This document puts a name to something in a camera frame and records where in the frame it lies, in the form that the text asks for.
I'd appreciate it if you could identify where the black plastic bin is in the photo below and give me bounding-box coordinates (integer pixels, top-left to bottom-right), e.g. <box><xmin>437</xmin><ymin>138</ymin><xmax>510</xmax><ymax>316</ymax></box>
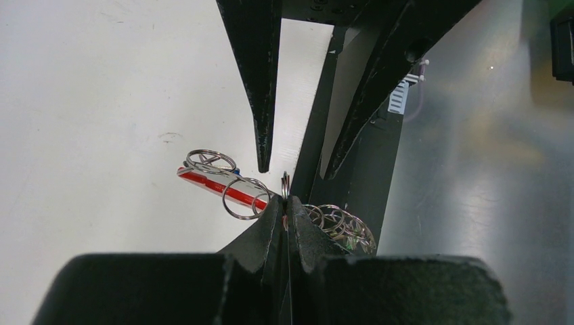
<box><xmin>550</xmin><ymin>8</ymin><xmax>573</xmax><ymax>84</ymax></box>

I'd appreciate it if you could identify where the silver key organiser plate with rings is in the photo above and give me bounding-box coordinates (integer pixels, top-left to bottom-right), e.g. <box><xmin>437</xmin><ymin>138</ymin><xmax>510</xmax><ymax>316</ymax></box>
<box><xmin>177</xmin><ymin>149</ymin><xmax>377</xmax><ymax>254</ymax></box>

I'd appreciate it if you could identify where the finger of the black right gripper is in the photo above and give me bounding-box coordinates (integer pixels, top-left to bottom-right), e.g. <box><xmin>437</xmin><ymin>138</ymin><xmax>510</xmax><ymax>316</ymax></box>
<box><xmin>324</xmin><ymin>1</ymin><xmax>478</xmax><ymax>179</ymax></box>
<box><xmin>216</xmin><ymin>0</ymin><xmax>282</xmax><ymax>173</ymax></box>

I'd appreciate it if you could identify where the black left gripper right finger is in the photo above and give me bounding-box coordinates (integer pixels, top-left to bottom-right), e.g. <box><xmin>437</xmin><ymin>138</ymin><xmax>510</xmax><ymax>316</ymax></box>
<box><xmin>286</xmin><ymin>196</ymin><xmax>512</xmax><ymax>324</ymax></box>

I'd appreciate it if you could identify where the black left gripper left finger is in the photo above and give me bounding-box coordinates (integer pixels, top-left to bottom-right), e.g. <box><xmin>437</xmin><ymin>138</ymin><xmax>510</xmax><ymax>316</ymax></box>
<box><xmin>33</xmin><ymin>198</ymin><xmax>282</xmax><ymax>324</ymax></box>

